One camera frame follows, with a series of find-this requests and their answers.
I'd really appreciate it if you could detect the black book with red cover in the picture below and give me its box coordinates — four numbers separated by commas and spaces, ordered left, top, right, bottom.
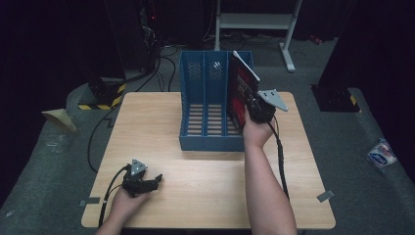
226, 50, 261, 130

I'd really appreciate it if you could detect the white metal stand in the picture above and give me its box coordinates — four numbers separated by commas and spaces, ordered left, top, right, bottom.
212, 0, 303, 73

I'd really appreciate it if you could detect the person's left hand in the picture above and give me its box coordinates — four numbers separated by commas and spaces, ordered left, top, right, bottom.
110, 187, 152, 223

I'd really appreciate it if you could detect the blue plastic file rack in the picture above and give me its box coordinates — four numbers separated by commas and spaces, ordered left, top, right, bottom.
178, 49, 254, 153

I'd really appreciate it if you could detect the small red object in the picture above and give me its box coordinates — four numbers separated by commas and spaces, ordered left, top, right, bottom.
308, 33, 325, 46

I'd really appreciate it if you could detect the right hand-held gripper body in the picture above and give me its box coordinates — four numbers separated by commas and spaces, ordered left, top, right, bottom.
247, 89, 290, 125

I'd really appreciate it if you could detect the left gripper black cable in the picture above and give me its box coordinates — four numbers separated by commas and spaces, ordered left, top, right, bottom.
97, 164, 131, 229

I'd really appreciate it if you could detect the beige paper cone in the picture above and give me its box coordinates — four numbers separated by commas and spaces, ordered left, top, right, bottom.
40, 108, 78, 133

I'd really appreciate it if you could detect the dark equipment rack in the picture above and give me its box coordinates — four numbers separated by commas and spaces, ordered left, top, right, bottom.
138, 0, 162, 74

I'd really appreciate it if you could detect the black floor cable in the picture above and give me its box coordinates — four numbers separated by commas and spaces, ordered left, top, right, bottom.
86, 57, 162, 174

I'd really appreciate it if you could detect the white and blue packet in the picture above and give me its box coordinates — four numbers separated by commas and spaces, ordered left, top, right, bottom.
366, 137, 398, 169

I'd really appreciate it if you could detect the dark stand base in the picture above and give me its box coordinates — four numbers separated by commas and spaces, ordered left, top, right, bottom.
310, 83, 362, 114

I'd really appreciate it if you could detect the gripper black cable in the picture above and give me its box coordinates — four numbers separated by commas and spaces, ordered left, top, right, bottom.
97, 164, 131, 229
269, 116, 292, 202

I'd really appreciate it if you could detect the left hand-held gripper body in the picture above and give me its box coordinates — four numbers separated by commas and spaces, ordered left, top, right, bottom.
122, 158, 155, 199

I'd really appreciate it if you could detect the clear plastic wrapper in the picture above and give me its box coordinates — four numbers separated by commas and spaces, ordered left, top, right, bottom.
44, 132, 67, 154

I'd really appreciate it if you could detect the grey tape strip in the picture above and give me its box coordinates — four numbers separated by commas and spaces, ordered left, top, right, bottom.
315, 189, 337, 203
78, 197, 101, 208

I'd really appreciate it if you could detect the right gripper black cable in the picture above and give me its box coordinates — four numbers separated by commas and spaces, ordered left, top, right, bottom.
269, 116, 292, 202

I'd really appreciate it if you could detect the yellow black striped base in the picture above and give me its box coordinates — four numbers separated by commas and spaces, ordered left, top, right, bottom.
77, 81, 127, 112

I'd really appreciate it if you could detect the person's right hand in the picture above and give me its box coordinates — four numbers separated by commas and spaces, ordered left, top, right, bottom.
242, 108, 277, 150

